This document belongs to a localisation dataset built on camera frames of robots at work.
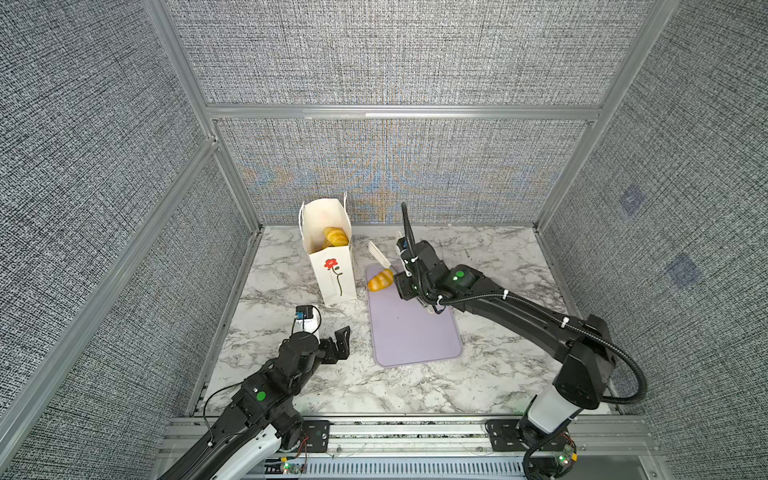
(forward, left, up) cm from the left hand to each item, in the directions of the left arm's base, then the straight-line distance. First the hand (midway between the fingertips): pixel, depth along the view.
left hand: (336, 331), depth 76 cm
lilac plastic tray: (+6, -19, -14) cm, 24 cm away
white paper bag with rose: (+18, +1, +3) cm, 19 cm away
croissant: (+30, +2, +3) cm, 30 cm away
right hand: (+13, -18, +5) cm, 23 cm away
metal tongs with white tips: (+16, -12, +11) cm, 23 cm away
